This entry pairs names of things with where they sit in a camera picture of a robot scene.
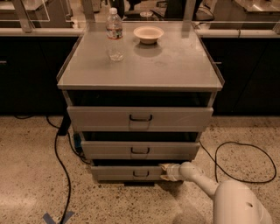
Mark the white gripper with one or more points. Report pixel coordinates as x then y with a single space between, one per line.
172 171

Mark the grey drawer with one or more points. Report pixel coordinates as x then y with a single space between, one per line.
154 119
127 173
139 150

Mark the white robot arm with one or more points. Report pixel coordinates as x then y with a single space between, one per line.
233 202

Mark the grey drawer cabinet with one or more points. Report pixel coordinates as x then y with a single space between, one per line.
175 72

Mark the black power strip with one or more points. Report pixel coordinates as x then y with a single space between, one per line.
66 122

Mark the blue tape floor mark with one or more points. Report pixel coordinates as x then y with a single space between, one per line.
49 220

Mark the white paper bowl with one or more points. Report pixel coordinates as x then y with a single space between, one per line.
148 34

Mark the dark counter with white top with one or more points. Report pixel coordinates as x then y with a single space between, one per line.
249 66

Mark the clear plastic water bottle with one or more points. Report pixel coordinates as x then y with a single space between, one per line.
114 31

